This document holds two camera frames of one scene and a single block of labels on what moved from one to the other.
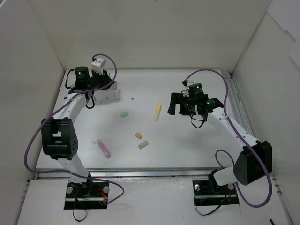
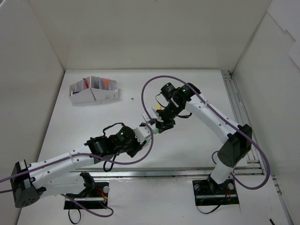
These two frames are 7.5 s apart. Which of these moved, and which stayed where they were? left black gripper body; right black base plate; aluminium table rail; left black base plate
Moved: left black gripper body
Stayed: aluminium table rail; right black base plate; left black base plate
